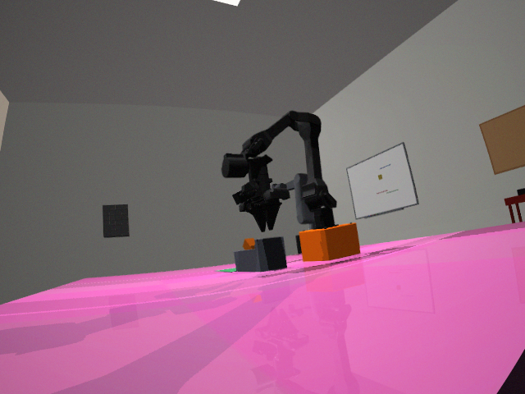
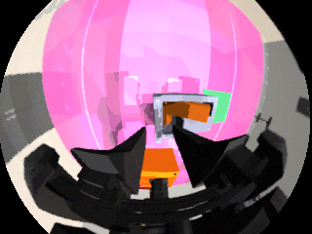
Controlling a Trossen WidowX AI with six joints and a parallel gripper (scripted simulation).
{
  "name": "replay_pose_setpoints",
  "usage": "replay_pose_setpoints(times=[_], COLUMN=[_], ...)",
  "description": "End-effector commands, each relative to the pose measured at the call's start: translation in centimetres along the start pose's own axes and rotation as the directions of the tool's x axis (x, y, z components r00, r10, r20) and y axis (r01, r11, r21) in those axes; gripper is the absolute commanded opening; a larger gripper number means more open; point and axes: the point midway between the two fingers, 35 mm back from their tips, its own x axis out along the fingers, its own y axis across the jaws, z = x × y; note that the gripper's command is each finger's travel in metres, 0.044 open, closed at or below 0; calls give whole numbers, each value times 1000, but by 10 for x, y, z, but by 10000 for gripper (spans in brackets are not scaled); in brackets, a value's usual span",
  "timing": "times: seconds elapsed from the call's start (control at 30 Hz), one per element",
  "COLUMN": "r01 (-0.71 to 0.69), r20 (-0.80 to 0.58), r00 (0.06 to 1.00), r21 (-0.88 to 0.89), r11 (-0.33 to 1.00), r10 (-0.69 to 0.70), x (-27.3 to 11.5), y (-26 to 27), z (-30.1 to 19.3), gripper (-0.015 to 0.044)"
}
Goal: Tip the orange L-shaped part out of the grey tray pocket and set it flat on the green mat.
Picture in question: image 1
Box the orange l-shaped part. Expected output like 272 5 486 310
243 238 255 250

